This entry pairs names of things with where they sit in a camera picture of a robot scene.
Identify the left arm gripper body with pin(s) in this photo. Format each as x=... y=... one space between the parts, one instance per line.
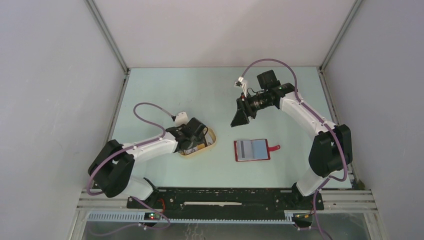
x=199 y=139

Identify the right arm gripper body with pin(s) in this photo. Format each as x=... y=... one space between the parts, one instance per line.
x=253 y=104

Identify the silver card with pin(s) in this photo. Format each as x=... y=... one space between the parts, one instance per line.
x=245 y=150

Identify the red leather card holder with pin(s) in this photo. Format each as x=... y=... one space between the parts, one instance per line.
x=261 y=149

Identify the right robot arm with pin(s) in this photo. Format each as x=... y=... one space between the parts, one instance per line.
x=331 y=149

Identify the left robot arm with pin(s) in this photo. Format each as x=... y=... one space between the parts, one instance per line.
x=112 y=169

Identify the gold card with stripe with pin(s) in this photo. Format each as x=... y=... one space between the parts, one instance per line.
x=199 y=147

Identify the beige oval plastic tray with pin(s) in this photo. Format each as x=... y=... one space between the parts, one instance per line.
x=209 y=140

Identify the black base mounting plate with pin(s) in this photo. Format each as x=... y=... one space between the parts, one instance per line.
x=238 y=204

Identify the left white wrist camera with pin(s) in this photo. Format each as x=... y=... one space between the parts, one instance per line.
x=180 y=119

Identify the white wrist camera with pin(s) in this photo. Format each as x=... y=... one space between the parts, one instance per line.
x=180 y=119
x=242 y=84

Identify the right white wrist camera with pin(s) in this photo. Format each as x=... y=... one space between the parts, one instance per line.
x=242 y=84

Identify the aluminium frame rail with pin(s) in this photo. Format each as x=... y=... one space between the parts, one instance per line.
x=125 y=209

